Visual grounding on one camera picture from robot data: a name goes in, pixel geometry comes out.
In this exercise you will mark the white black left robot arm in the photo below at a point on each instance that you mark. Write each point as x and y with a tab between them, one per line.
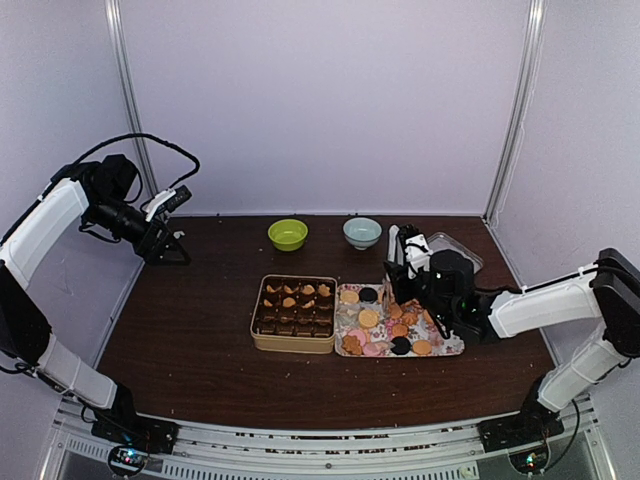
93	196

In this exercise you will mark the aluminium corner post right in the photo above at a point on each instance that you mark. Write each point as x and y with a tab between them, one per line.
525	85

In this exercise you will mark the gold cookie tin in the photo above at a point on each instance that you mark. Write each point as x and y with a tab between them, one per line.
300	319

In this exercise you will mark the aluminium front rail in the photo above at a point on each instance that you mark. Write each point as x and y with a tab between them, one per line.
451	450

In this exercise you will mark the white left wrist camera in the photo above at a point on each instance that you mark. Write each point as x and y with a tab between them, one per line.
167	200

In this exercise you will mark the black sandwich cookie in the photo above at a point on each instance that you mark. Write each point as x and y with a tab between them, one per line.
401	346

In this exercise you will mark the aluminium corner post left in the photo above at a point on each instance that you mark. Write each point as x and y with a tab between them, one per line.
118	41

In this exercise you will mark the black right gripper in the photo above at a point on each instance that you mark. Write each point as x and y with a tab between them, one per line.
397	274

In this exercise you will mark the green bowl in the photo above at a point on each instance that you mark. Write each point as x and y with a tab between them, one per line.
288	235

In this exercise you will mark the aluminium corner post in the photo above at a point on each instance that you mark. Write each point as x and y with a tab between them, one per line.
118	41
525	85

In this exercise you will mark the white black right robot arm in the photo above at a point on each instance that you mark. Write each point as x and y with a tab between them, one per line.
606	290

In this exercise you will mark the light blue striped bowl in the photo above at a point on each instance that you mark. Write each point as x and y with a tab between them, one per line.
362	232

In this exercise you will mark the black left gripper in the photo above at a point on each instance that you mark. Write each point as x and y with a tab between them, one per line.
150	250

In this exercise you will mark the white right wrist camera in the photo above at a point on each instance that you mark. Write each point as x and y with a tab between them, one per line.
408	251

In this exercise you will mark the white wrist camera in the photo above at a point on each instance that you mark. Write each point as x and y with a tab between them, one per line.
167	200
408	251

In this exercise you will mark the metal serving tongs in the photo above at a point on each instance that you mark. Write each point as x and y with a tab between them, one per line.
386	298

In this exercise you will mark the round patterned biscuit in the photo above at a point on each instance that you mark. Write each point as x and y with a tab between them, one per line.
349	297

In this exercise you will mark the pink round cookie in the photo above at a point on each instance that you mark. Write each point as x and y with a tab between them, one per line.
361	335

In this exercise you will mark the floral cookie tray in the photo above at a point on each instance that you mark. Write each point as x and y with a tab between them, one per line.
409	320

